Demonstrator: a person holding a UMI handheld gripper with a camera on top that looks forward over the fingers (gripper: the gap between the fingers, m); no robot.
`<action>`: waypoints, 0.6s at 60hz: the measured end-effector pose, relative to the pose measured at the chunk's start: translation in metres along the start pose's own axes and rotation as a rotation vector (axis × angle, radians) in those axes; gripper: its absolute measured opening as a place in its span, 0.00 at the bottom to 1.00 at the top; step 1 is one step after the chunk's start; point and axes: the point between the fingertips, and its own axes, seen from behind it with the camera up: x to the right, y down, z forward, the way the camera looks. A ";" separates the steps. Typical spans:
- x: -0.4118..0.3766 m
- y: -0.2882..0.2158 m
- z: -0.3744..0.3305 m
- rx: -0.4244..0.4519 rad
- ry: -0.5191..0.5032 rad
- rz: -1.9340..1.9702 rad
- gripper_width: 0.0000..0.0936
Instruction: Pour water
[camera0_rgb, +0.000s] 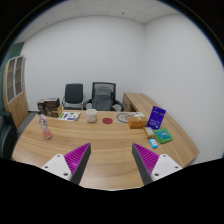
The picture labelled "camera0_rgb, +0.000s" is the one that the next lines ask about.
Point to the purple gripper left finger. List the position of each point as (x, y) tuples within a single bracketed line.
[(70, 166)]

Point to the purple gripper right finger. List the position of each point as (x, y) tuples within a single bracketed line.
[(152, 166)]

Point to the clear bottle pink drink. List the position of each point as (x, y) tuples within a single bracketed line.
[(42, 121)]

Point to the small blue white box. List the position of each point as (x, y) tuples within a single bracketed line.
[(153, 143)]

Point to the green packet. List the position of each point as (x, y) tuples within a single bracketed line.
[(163, 136)]

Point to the small yellow box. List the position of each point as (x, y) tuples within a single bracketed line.
[(149, 132)]

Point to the orange cardboard box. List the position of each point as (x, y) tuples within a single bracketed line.
[(137, 122)]

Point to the purple standing card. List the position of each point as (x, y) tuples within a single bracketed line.
[(156, 117)]

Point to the white green leaflet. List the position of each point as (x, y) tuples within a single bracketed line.
[(69, 116)]

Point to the white paper sheets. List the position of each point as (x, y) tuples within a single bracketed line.
[(138, 114)]

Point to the white ceramic mug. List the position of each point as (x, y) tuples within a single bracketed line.
[(91, 115)]

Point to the red round coaster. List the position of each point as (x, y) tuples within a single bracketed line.
[(107, 120)]

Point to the dark brown box stack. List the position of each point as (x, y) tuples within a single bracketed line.
[(53, 107)]

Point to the black office chair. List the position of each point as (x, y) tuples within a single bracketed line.
[(73, 98)]

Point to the wooden side desk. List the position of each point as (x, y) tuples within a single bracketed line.
[(137, 102)]

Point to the black chair at left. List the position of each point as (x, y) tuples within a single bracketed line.
[(8, 135)]

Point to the grey mesh office chair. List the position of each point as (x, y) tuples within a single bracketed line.
[(103, 97)]

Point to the wooden glass door cabinet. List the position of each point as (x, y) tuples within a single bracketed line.
[(14, 89)]

